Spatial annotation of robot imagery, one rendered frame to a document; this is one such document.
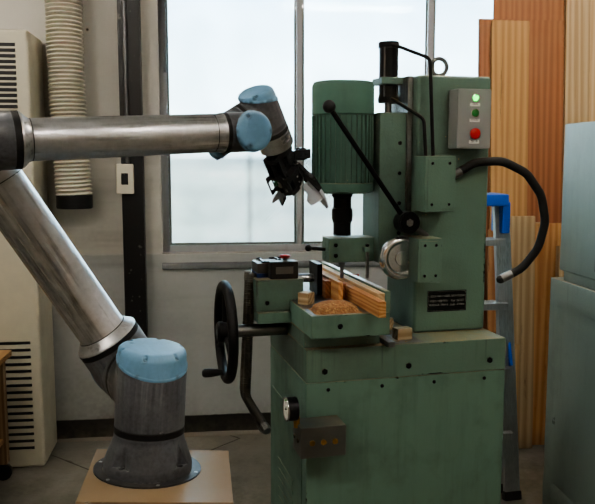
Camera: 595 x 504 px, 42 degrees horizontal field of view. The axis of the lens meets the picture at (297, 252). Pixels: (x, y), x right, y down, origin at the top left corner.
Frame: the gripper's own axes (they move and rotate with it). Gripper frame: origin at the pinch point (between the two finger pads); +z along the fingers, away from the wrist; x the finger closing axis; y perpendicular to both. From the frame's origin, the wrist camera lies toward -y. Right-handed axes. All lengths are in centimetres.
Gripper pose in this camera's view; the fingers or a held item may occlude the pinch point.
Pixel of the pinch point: (306, 205)
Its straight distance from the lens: 211.2
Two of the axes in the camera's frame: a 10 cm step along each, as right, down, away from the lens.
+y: -4.9, 6.4, -6.0
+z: 3.2, 7.7, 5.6
